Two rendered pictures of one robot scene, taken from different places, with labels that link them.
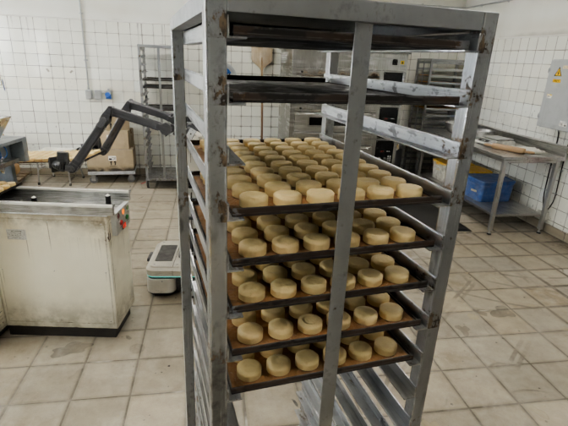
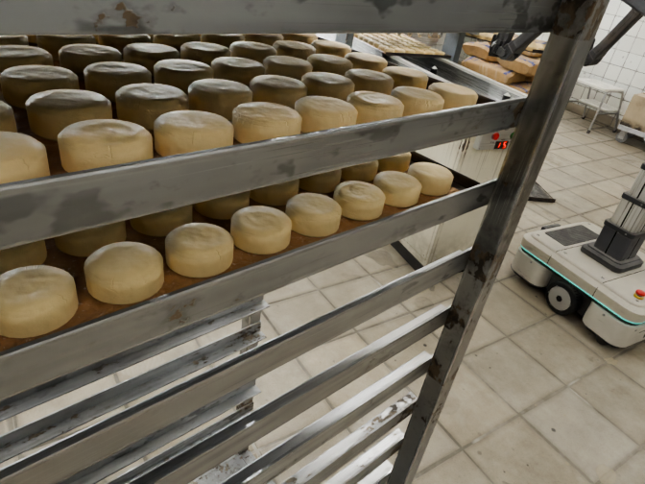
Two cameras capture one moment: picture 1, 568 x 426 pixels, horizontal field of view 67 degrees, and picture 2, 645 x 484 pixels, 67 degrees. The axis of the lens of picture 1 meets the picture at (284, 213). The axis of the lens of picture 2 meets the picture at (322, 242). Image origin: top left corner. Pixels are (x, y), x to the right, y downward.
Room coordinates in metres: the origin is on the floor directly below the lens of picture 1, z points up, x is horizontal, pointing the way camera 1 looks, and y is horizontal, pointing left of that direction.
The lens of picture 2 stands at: (0.97, -0.47, 1.35)
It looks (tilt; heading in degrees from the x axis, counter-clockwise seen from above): 32 degrees down; 63
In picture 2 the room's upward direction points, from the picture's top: 9 degrees clockwise
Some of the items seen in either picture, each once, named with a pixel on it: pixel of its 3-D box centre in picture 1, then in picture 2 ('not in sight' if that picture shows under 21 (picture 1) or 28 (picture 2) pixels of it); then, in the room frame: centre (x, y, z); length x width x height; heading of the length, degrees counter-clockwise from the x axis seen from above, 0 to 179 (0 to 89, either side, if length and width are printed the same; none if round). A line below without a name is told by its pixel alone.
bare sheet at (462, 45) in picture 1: (297, 42); not in sight; (1.00, -0.01, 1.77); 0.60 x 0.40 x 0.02; 19
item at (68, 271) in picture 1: (67, 263); (432, 166); (2.46, 1.36, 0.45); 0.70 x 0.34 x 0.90; 92
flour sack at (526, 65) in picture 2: not in sight; (530, 62); (5.34, 3.76, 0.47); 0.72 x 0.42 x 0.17; 15
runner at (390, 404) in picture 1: (344, 341); (253, 418); (1.07, -0.19, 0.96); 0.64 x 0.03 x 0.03; 19
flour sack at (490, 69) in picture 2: not in sight; (493, 70); (5.08, 4.00, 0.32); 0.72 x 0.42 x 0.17; 104
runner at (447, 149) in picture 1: (367, 123); not in sight; (1.07, -0.19, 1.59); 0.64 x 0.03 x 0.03; 19
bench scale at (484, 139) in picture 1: (494, 140); not in sight; (5.13, -2.44, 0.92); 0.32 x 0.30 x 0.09; 107
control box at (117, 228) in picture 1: (120, 217); (502, 132); (2.47, 1.00, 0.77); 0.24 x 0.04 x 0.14; 2
